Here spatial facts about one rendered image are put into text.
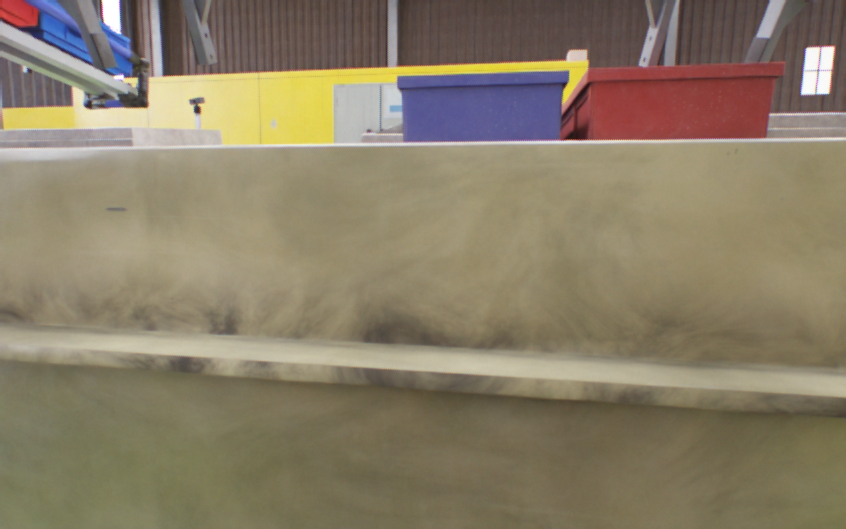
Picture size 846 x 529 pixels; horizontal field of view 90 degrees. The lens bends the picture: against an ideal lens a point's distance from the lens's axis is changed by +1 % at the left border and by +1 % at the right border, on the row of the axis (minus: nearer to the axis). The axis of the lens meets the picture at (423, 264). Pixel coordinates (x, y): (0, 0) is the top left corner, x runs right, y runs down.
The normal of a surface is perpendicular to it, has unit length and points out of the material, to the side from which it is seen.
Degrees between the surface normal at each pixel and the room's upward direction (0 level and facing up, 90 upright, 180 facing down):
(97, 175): 90
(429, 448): 90
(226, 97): 90
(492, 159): 90
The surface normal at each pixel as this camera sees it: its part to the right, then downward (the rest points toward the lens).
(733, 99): -0.15, 0.15
